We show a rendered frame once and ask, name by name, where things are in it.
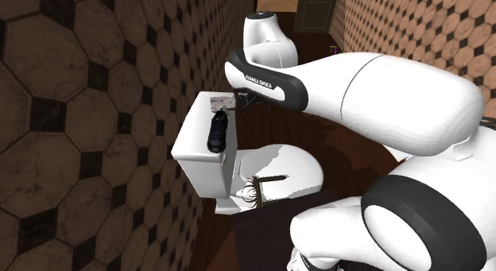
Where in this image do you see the dark robot stand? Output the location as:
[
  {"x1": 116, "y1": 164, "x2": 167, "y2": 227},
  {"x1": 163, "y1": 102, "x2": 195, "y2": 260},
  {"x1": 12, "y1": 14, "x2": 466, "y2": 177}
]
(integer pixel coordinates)
[{"x1": 231, "y1": 189, "x2": 342, "y2": 271}]

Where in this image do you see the dark panelled door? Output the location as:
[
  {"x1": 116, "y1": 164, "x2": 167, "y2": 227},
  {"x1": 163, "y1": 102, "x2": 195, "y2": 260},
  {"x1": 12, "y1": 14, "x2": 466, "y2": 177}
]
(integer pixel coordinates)
[{"x1": 293, "y1": 0, "x2": 340, "y2": 34}]

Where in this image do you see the white toilet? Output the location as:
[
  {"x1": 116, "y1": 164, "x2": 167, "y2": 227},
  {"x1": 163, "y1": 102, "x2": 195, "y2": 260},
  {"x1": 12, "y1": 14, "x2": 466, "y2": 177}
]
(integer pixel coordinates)
[{"x1": 170, "y1": 91, "x2": 325, "y2": 215}]

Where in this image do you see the grey patterned flat box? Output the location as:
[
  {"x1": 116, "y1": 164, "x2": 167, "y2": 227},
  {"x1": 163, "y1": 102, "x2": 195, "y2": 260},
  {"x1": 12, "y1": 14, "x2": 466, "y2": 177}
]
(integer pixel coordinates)
[{"x1": 209, "y1": 94, "x2": 237, "y2": 112}]

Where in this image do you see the brown wooden brush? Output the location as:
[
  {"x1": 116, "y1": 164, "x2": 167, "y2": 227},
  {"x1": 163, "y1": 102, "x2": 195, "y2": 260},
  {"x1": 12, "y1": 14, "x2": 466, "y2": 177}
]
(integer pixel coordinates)
[{"x1": 246, "y1": 174, "x2": 289, "y2": 208}]

